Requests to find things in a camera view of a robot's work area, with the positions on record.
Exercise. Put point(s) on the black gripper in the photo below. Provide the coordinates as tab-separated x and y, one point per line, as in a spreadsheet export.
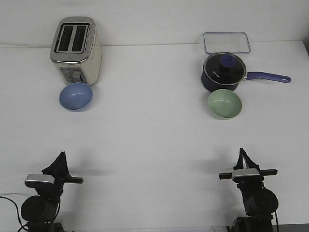
59	170
251	182

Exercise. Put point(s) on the green bowl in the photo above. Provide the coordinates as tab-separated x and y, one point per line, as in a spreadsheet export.
224	104

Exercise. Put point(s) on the blue bowl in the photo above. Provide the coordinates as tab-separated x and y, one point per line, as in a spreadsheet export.
76	97

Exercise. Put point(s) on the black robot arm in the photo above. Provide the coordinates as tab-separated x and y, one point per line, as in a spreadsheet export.
260	203
41	210

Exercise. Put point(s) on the dark blue saucepan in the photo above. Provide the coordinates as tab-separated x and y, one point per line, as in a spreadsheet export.
213	86

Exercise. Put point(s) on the glass saucepan lid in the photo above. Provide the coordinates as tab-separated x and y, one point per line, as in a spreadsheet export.
224	68

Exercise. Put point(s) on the cream and steel toaster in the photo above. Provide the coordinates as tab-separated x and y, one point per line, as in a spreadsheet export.
76	51

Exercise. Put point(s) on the clear plastic container lid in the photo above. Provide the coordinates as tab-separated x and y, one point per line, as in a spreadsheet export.
232	42

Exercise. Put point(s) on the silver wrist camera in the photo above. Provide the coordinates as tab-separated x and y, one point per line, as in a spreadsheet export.
38	180
244	173

